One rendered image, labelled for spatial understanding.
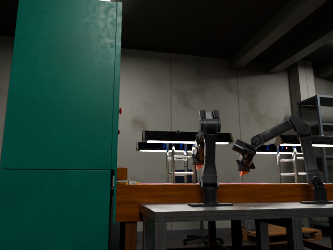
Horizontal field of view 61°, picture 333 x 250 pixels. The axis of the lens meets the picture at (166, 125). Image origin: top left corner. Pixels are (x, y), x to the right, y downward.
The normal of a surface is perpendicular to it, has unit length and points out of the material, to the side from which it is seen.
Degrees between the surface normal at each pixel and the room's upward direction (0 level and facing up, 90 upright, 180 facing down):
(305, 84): 90
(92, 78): 90
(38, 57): 90
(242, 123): 90
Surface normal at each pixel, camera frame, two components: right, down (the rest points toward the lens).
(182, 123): 0.23, -0.19
